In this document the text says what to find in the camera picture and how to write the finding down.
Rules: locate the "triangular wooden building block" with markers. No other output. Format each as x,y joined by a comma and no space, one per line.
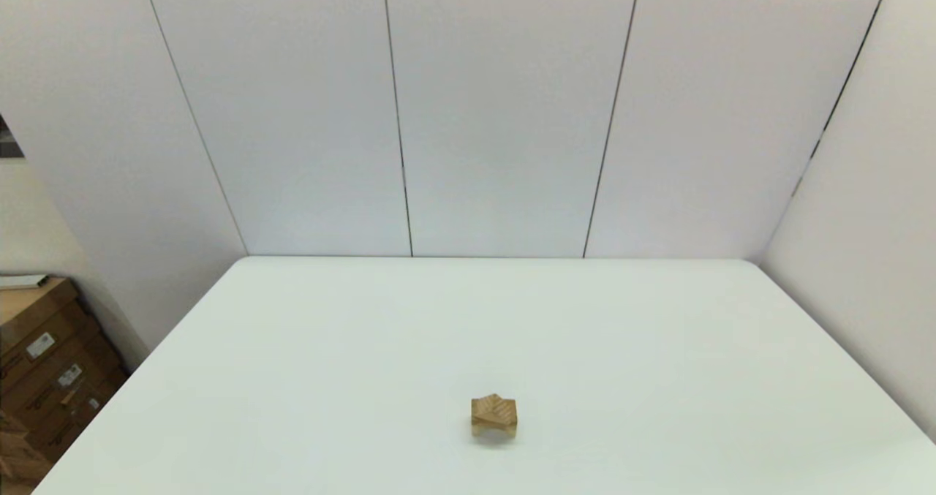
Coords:
495,406

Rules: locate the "rectangular wooden building block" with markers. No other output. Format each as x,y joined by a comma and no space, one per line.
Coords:
482,420

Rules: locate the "arched wooden building block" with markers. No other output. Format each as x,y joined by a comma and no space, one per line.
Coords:
479,431

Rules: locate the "labelled brown cardboard box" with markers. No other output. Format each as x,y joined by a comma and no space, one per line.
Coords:
29,311
36,393
73,422

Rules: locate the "white flat object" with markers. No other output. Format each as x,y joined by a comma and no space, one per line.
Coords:
22,281

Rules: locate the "plain brown cardboard box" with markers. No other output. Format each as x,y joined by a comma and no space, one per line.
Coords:
18,457

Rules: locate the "dark wall board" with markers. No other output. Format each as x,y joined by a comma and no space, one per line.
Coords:
7,142

